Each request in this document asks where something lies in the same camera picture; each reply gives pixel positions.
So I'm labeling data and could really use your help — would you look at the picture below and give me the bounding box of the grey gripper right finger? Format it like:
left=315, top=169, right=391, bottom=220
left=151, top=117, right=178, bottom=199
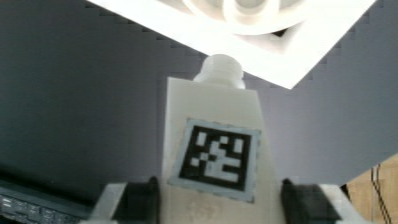
left=281, top=179, right=375, bottom=224

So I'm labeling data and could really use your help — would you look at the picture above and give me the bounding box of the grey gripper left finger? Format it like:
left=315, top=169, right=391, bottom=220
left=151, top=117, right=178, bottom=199
left=78, top=177, right=160, bottom=224

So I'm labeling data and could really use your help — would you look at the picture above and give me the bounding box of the white stool leg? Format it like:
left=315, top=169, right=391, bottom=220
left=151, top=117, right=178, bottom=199
left=160, top=54, right=286, bottom=224

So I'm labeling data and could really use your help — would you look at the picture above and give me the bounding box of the white front fence bar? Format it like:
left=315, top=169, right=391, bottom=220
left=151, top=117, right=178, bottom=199
left=87, top=0, right=299, bottom=89

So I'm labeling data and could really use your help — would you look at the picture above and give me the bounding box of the white fence bar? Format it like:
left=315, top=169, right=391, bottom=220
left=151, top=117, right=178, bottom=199
left=283, top=0, right=377, bottom=89
left=87, top=0, right=299, bottom=89

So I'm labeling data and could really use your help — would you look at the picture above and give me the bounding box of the white right fence bar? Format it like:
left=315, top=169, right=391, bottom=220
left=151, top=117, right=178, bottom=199
left=283, top=0, right=377, bottom=89

